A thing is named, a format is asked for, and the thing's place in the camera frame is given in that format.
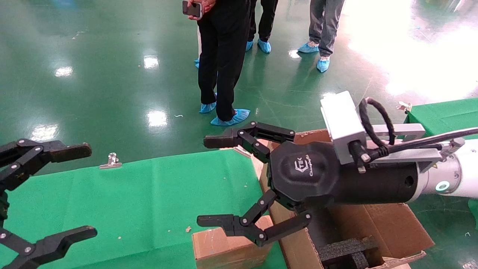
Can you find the dark smartphone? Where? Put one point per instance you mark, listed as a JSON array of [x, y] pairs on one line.
[[191, 9]]

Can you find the person in black trousers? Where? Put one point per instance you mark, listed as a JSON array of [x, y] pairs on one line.
[[224, 56], [267, 18]]

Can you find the person in grey jeans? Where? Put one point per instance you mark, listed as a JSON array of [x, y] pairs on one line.
[[325, 26]]

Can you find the metal binder clip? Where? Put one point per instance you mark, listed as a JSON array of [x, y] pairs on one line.
[[111, 161], [404, 107], [242, 151]]

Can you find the large open cardboard carton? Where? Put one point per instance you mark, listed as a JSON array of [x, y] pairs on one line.
[[396, 228]]

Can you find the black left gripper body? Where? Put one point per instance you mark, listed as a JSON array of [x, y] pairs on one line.
[[3, 207]]

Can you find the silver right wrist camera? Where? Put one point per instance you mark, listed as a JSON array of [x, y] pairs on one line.
[[341, 123]]

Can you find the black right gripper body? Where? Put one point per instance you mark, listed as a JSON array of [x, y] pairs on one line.
[[306, 175]]

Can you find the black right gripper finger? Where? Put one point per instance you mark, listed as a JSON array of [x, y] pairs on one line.
[[224, 141], [231, 224]]

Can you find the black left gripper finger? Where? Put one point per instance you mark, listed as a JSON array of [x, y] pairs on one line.
[[56, 151], [52, 244]]

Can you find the green table cloth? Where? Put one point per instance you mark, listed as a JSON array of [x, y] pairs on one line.
[[149, 201]]

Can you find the small cardboard box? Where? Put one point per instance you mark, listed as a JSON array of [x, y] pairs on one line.
[[220, 250]]

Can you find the bystander bare hand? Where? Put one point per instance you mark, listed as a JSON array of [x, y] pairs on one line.
[[208, 3]]

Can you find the blue shoe cover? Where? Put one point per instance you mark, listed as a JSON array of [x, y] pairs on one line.
[[207, 107], [323, 64], [230, 117], [196, 62], [308, 47], [264, 45], [249, 45]]

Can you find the light wooden board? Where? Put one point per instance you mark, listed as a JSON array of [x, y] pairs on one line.
[[257, 169]]

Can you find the black foam insert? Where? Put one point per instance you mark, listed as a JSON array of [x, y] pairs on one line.
[[343, 250]]

